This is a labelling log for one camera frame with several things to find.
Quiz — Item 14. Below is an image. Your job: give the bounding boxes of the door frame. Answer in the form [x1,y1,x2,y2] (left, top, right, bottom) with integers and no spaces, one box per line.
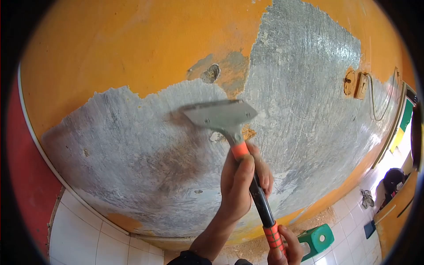
[371,81,418,170]

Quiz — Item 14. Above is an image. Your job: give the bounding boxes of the crumpled grey rag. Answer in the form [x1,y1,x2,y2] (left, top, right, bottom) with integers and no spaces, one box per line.
[360,189,375,209]

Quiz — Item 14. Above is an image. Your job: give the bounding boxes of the thin wall cable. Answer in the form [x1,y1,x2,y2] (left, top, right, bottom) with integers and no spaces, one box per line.
[364,67,400,122]

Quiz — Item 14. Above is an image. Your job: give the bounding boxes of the person's body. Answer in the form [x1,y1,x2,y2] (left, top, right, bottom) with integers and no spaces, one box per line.
[167,250,254,265]

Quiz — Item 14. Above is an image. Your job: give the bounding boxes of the green plastic stool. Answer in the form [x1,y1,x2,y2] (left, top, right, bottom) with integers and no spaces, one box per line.
[297,223,335,263]

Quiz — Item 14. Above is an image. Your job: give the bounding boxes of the long-handled metal wall scraper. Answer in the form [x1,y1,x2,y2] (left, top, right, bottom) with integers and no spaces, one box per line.
[179,99,287,258]

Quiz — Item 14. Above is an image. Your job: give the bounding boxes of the person's left hand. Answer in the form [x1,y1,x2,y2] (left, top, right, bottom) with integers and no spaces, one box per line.
[220,141,274,223]

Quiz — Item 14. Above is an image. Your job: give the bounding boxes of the white corner conduit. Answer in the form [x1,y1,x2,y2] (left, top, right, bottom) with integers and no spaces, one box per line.
[17,63,156,240]

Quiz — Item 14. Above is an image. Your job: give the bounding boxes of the wooden door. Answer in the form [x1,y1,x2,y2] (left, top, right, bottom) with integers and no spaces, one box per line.
[374,170,419,259]

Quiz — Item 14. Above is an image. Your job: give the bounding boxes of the person's left thumb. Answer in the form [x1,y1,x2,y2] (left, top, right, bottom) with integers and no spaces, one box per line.
[232,154,256,186]

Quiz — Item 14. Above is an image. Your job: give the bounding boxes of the person's right thumb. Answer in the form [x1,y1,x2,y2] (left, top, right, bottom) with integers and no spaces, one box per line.
[278,225,301,254]

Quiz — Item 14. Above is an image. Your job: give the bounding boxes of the person's left fingers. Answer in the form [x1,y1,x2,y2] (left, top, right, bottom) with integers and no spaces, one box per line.
[246,141,274,199]

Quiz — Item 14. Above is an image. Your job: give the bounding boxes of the round orange wall fitting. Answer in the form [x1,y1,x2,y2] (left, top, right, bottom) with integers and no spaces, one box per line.
[343,68,356,97]

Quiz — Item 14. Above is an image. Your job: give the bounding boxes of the orange painted wall switch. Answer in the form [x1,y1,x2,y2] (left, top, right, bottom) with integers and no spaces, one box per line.
[354,72,369,100]

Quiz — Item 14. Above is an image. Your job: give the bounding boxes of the person's right fingers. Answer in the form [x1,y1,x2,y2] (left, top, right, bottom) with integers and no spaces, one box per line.
[267,247,287,265]

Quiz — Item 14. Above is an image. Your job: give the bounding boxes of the blue dustpan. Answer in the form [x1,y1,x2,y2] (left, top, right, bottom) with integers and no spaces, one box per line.
[363,220,377,240]

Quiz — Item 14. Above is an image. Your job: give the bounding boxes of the person's right hand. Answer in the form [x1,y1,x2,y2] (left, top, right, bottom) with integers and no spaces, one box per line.
[267,225,304,265]

